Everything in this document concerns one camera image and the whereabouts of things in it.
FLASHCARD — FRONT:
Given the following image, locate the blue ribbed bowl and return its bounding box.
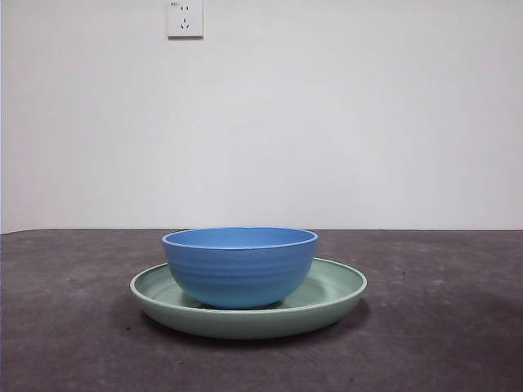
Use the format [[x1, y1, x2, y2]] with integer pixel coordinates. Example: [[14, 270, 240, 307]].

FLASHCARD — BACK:
[[160, 226, 320, 310]]

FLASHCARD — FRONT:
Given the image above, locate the pale green plate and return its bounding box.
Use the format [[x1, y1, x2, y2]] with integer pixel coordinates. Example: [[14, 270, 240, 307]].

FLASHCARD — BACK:
[[129, 256, 368, 341]]

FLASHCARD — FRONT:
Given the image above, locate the white wall socket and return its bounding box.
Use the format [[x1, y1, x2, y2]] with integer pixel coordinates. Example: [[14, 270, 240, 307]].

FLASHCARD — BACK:
[[166, 0, 204, 41]]

